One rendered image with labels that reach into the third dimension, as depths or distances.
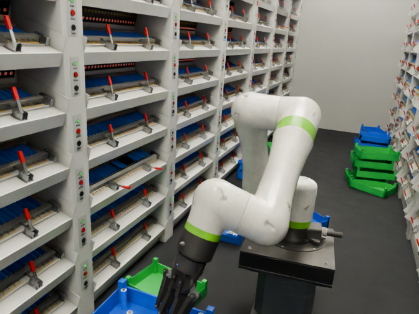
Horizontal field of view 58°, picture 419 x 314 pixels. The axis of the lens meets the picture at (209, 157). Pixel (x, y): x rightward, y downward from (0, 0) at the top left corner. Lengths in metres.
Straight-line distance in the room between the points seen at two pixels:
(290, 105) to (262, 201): 0.39
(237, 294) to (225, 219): 0.97
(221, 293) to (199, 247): 0.93
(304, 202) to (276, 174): 0.53
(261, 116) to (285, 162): 0.24
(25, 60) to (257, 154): 0.78
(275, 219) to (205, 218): 0.16
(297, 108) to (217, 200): 0.43
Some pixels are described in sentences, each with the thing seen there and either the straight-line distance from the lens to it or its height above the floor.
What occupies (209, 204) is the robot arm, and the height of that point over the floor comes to 0.74.
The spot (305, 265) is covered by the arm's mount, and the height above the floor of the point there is 0.35.
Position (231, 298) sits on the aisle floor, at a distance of 1.78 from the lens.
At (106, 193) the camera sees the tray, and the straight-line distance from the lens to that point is 1.58.
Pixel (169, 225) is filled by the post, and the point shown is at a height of 0.08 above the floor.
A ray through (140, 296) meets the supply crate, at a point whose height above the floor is 0.36.
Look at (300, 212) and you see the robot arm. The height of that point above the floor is 0.48.
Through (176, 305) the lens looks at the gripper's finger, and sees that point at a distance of 0.96.
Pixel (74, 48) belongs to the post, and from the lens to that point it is 1.31.
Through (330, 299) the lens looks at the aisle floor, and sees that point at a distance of 1.90.
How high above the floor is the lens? 1.10
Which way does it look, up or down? 18 degrees down
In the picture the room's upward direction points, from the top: 4 degrees clockwise
